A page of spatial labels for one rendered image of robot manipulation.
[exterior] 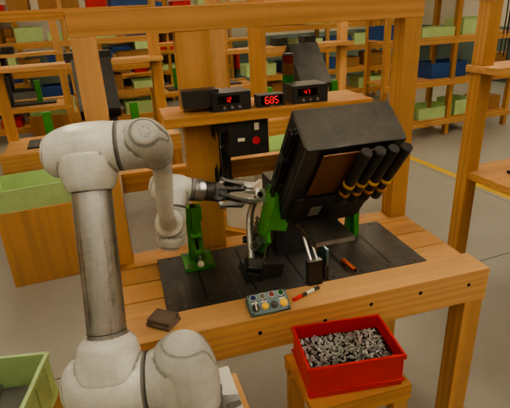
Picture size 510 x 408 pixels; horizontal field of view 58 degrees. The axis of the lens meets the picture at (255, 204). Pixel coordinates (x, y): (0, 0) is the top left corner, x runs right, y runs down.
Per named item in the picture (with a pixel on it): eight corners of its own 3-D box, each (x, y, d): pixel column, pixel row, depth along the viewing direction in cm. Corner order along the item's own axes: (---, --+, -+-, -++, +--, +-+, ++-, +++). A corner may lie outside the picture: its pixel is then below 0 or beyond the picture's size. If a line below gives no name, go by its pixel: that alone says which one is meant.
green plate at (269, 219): (284, 244, 184) (296, 195, 177) (265, 243, 181) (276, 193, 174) (275, 232, 194) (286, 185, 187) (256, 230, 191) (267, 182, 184)
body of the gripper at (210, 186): (206, 197, 175) (230, 199, 178) (206, 176, 178) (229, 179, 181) (201, 204, 181) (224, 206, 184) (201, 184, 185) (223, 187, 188)
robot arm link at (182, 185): (187, 178, 184) (185, 210, 181) (148, 173, 179) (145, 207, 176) (193, 172, 174) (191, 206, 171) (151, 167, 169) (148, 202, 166)
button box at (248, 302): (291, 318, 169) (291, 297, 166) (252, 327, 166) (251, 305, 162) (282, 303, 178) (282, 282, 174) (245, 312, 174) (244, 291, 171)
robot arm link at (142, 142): (172, 128, 131) (124, 132, 130) (164, 103, 113) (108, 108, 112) (176, 172, 129) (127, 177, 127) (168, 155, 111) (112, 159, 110)
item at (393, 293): (485, 298, 194) (490, 267, 188) (118, 384, 158) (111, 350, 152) (462, 281, 207) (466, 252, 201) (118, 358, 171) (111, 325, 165)
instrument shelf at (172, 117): (372, 107, 201) (373, 97, 199) (165, 129, 179) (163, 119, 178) (346, 97, 223) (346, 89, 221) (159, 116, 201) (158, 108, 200)
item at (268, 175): (337, 244, 212) (340, 175, 199) (275, 257, 205) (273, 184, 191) (321, 228, 228) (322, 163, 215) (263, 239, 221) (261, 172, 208)
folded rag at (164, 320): (181, 319, 166) (180, 312, 165) (169, 333, 159) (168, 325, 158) (158, 313, 170) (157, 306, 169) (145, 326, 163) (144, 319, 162)
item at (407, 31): (405, 214, 243) (422, 16, 205) (112, 266, 207) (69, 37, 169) (395, 208, 251) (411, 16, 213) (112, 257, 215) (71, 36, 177)
